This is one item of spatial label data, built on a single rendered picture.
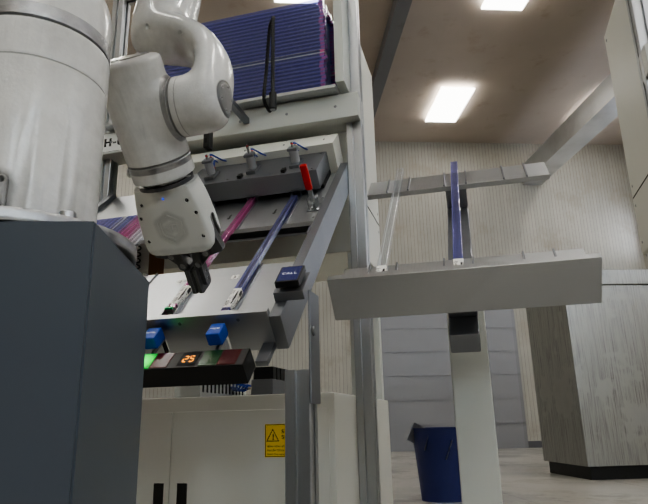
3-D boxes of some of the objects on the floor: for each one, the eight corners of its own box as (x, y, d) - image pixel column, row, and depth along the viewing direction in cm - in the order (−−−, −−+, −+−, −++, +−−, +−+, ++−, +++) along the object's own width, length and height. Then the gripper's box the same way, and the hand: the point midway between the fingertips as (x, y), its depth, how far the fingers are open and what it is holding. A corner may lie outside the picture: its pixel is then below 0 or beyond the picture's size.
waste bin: (462, 495, 451) (456, 421, 466) (483, 502, 411) (475, 420, 425) (402, 497, 446) (398, 422, 461) (417, 505, 405) (412, 422, 420)
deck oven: (666, 466, 652) (637, 293, 705) (747, 475, 541) (704, 268, 594) (533, 470, 639) (513, 293, 693) (588, 481, 528) (559, 269, 581)
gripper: (223, 156, 82) (256, 272, 90) (127, 170, 85) (167, 280, 93) (204, 175, 75) (241, 298, 83) (101, 189, 79) (146, 306, 87)
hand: (198, 277), depth 87 cm, fingers closed
